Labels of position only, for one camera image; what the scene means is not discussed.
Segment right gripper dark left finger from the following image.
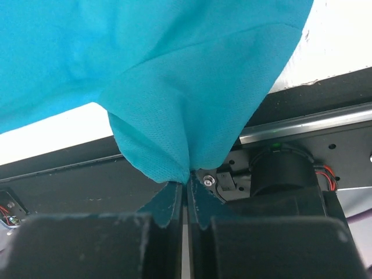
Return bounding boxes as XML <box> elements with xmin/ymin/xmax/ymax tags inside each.
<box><xmin>139</xmin><ymin>182</ymin><xmax>183</xmax><ymax>278</ymax></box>

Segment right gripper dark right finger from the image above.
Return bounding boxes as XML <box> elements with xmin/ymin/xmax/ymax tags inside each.
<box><xmin>187</xmin><ymin>172</ymin><xmax>224</xmax><ymax>278</ymax></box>

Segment teal t shirt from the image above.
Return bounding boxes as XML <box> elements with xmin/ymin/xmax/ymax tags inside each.
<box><xmin>1</xmin><ymin>1</ymin><xmax>313</xmax><ymax>183</ymax></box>

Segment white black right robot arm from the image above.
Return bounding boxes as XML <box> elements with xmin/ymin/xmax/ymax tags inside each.
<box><xmin>142</xmin><ymin>148</ymin><xmax>365</xmax><ymax>278</ymax></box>

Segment aluminium front rail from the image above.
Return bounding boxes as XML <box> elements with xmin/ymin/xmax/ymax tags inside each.
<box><xmin>239</xmin><ymin>102</ymin><xmax>371</xmax><ymax>144</ymax></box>

